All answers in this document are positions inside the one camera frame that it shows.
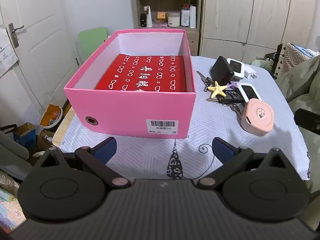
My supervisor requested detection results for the silver key bunch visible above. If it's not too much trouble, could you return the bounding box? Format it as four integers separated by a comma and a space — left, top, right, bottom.
196, 70, 219, 103

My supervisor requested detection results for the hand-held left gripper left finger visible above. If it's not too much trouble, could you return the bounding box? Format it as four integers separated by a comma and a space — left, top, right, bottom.
31, 137, 132, 190

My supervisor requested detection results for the wooden shelf unit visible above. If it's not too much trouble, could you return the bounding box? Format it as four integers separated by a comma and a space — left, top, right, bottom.
135, 0, 202, 57

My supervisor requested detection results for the olive green blanket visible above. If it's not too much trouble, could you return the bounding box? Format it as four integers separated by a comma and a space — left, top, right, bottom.
275, 55, 320, 238

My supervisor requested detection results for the red printed bag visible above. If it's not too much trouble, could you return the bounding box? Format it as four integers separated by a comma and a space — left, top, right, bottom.
94, 54, 187, 93

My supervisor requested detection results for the green plush toy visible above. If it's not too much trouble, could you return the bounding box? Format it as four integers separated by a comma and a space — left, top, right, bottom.
251, 57, 273, 70

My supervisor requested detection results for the orange lidded bowl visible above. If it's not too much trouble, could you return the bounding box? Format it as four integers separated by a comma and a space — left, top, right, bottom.
40, 104, 64, 128

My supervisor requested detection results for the brown paper bag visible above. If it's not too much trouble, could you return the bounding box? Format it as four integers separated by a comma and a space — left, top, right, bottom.
37, 129, 54, 150

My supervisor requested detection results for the key with ring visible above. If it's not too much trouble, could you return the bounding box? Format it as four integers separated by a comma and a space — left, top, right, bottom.
229, 103, 243, 117

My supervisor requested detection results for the white jar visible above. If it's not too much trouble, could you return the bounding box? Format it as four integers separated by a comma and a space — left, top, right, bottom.
167, 11, 181, 28

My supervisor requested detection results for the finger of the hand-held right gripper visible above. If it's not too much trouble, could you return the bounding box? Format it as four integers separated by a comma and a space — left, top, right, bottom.
294, 108, 320, 133

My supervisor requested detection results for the blue cardboard box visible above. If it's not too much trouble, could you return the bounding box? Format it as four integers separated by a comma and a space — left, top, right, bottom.
14, 122, 37, 150

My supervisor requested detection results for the white can red cap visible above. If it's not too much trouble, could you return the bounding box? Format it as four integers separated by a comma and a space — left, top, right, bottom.
180, 4, 191, 27

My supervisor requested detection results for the black rectangular box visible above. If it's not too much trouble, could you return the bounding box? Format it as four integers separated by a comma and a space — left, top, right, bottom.
209, 56, 235, 84

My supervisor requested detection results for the pink cardboard box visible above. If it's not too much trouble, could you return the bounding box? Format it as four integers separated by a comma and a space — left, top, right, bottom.
63, 29, 196, 139

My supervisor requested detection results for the white tube bottle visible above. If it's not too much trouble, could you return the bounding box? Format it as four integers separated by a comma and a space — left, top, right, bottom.
189, 5, 197, 28

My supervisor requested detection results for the metal door handle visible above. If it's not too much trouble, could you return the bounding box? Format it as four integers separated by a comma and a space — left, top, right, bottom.
8, 23, 25, 48

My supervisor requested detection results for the white charger plug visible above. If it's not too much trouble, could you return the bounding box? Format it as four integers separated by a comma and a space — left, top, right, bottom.
244, 66, 257, 80

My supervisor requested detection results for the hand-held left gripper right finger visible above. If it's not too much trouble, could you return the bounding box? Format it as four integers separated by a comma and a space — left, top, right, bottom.
197, 137, 299, 190

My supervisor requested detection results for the grey chair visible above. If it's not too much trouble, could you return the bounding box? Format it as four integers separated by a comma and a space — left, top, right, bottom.
0, 130, 33, 180

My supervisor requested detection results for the black battery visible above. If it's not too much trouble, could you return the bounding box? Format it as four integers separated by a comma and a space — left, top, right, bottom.
219, 89, 247, 103

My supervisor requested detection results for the white door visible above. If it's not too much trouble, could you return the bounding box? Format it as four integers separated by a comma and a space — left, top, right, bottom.
0, 0, 80, 120

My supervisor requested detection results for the yellow starfish toy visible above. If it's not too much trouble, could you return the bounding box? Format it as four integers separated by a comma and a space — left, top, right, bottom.
206, 81, 228, 98

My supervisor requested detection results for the white spray bottle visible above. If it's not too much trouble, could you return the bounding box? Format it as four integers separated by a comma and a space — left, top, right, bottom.
146, 5, 153, 28

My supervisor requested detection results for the wooden table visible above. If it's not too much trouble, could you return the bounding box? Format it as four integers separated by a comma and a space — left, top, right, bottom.
52, 106, 75, 148

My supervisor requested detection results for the wooden wardrobe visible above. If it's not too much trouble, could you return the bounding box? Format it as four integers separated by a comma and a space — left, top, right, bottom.
200, 0, 320, 64

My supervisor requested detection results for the floral blanket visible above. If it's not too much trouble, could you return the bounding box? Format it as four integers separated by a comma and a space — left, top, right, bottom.
0, 171, 27, 232

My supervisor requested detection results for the white device black screen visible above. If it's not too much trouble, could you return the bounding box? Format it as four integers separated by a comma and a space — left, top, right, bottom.
226, 58, 245, 80
235, 82, 262, 103

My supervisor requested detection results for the white quilted tablecloth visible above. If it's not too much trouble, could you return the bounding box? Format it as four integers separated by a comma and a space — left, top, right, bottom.
52, 55, 309, 180

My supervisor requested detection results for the green chair back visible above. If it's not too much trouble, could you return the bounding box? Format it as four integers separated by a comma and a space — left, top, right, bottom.
78, 27, 109, 67

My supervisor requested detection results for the patterned bag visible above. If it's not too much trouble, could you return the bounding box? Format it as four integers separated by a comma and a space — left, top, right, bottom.
274, 42, 320, 79

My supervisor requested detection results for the white paper notice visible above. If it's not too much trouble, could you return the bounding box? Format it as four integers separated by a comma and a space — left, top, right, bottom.
0, 24, 19, 78

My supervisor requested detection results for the pink round case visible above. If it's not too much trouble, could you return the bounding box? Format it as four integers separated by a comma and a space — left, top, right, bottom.
240, 98, 275, 137

